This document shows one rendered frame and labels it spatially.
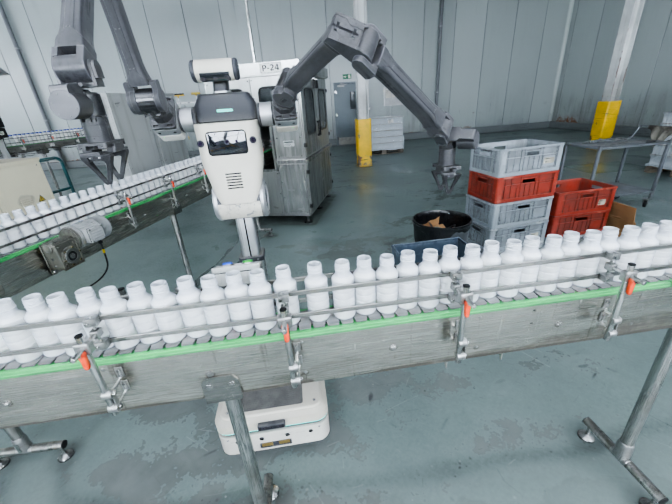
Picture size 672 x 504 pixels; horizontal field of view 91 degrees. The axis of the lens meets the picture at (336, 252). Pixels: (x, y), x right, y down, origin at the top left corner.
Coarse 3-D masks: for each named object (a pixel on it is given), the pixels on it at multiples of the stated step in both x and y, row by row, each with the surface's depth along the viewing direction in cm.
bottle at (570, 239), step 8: (568, 232) 94; (576, 232) 92; (568, 240) 92; (576, 240) 91; (568, 248) 92; (576, 248) 92; (568, 256) 92; (568, 264) 93; (576, 264) 93; (560, 272) 95; (568, 272) 94
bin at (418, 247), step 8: (432, 240) 147; (440, 240) 147; (448, 240) 148; (456, 240) 148; (392, 248) 144; (400, 248) 146; (408, 248) 147; (416, 248) 147; (424, 248) 148; (440, 248) 149; (464, 248) 143; (416, 256) 149
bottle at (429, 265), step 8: (432, 248) 89; (424, 256) 87; (432, 256) 86; (424, 264) 88; (432, 264) 87; (424, 272) 87; (432, 272) 87; (440, 272) 89; (424, 280) 88; (432, 280) 88; (424, 288) 89; (432, 288) 89; (424, 296) 90; (424, 304) 91; (432, 304) 91
